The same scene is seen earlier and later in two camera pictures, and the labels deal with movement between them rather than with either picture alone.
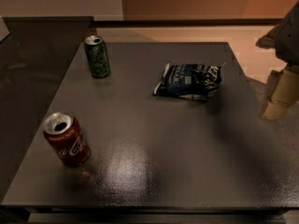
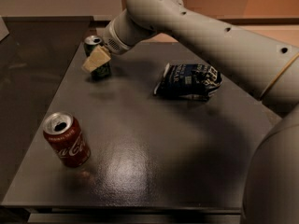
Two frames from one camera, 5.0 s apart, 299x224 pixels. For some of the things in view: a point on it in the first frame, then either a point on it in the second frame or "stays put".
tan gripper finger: x=285 y=92 -> x=97 y=57
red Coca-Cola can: x=66 y=139 stays put
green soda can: x=98 y=57 stays put
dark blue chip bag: x=193 y=81 stays put
